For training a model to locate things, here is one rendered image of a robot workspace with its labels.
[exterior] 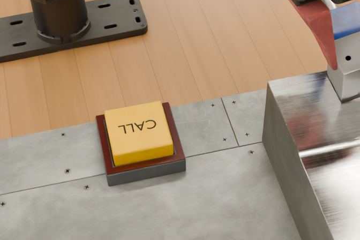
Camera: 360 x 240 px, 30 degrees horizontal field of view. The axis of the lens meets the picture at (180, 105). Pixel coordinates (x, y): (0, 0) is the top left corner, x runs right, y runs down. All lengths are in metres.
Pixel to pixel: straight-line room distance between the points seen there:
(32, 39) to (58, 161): 0.18
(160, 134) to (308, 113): 0.15
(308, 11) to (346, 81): 0.08
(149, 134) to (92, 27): 0.21
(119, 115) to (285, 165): 0.18
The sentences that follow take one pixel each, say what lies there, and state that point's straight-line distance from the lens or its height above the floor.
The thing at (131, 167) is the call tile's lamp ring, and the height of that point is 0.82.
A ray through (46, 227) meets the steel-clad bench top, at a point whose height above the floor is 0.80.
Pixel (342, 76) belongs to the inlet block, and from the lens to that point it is 0.59.
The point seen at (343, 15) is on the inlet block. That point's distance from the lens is 0.64.
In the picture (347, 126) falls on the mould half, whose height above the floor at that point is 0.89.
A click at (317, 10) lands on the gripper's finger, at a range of 0.55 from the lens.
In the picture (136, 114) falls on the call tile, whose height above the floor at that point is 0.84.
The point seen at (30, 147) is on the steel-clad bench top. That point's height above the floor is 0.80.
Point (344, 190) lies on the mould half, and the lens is 0.58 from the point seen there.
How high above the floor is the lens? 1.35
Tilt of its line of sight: 48 degrees down
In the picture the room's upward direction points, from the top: 3 degrees counter-clockwise
